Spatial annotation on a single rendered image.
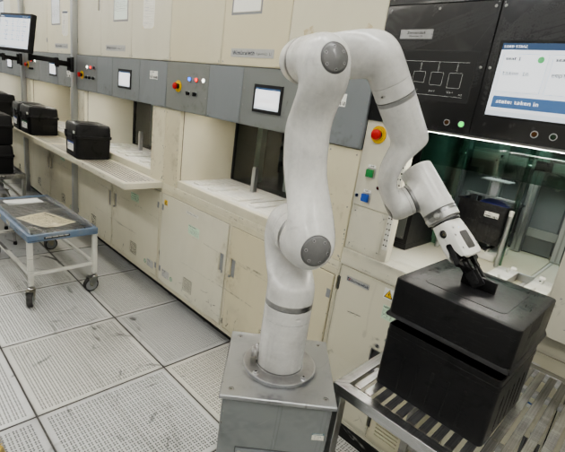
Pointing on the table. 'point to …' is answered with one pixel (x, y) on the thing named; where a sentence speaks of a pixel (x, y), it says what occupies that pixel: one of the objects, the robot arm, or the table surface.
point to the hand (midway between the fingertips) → (476, 277)
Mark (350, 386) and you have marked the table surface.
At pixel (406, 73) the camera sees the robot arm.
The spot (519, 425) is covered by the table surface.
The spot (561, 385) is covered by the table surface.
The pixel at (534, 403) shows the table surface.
